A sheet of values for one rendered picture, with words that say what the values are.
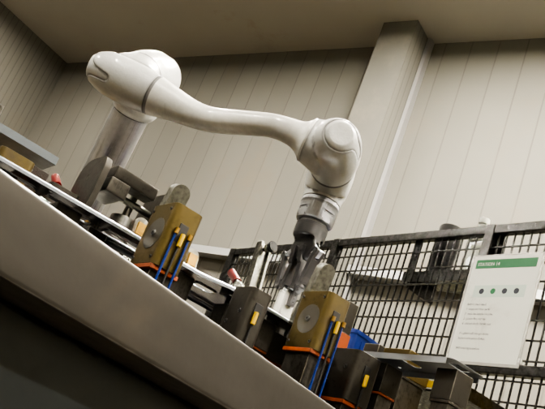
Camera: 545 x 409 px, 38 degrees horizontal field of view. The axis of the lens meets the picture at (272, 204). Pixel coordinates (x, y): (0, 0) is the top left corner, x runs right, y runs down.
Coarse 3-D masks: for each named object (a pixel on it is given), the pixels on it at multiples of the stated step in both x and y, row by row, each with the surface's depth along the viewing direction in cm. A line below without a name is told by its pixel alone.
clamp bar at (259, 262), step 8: (256, 248) 192; (264, 248) 191; (272, 248) 190; (256, 256) 190; (264, 256) 192; (256, 264) 189; (264, 264) 191; (248, 272) 189; (256, 272) 190; (264, 272) 190; (248, 280) 187; (256, 280) 189
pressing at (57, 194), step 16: (0, 160) 131; (16, 176) 139; (32, 176) 134; (48, 192) 141; (64, 192) 137; (80, 208) 143; (80, 224) 153; (96, 224) 149; (112, 224) 142; (112, 240) 156; (128, 240) 151; (128, 256) 158; (192, 272) 155; (192, 288) 167; (208, 288) 161; (224, 288) 158; (208, 304) 175; (272, 320) 167; (288, 320) 160
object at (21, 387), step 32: (0, 320) 39; (32, 320) 41; (0, 352) 39; (32, 352) 40; (64, 352) 42; (96, 352) 44; (0, 384) 39; (32, 384) 41; (64, 384) 42; (96, 384) 44; (128, 384) 46
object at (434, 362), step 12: (384, 360) 165; (396, 360) 161; (420, 360) 151; (432, 360) 149; (444, 360) 146; (456, 360) 146; (408, 372) 165; (420, 372) 163; (432, 372) 160; (468, 372) 151
